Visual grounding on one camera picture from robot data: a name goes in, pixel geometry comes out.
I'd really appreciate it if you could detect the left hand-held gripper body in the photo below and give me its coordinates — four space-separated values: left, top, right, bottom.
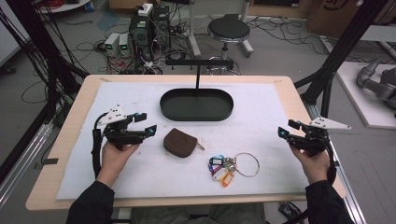
96 105 148 152

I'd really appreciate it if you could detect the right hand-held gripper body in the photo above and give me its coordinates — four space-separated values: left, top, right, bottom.
288 117 352 158

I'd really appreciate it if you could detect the brown zip pouch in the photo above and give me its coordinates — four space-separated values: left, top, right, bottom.
163 127 206 159

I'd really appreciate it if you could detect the black oval tray with hanger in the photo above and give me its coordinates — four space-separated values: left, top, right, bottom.
159 58 235 122

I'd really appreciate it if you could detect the key ring with coloured tags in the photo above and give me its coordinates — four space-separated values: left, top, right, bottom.
207 151 261 189

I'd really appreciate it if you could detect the person's left hand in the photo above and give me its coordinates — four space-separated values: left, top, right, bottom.
96 141 141 189

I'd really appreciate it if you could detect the person's right hand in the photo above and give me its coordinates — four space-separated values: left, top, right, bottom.
289 145 331 186

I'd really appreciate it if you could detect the white table mat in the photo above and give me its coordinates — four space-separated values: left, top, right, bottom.
55 81 311 201

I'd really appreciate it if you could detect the white platform board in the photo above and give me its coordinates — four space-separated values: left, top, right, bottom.
335 61 396 131

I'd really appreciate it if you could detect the grey power supply unit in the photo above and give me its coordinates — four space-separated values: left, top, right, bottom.
104 32 121 58
118 33 132 58

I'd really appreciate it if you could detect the black computer tower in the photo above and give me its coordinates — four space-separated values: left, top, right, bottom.
128 11 157 61

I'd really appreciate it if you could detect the white power strip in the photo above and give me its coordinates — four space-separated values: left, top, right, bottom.
137 3 154 18

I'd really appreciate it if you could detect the cardboard box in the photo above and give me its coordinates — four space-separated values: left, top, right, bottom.
305 0 369 39

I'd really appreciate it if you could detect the black round stool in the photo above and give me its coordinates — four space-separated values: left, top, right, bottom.
206 16 252 76

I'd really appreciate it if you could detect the left hand-held gripper cable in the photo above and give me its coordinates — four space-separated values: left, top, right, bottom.
91 112 108 180

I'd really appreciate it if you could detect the hand-held gripper cable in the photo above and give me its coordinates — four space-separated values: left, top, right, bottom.
91 112 108 180
322 136 338 187

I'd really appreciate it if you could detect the right hand-held gripper cable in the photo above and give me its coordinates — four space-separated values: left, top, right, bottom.
322 136 338 187

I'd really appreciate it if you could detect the aluminium rail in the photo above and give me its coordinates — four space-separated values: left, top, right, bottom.
0 120 54 207
305 102 368 224

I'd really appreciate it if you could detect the black metal frame post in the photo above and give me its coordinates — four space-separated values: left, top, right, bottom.
293 0 390 119

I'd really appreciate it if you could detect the black frame with cable bundle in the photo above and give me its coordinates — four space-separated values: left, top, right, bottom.
0 0 91 185

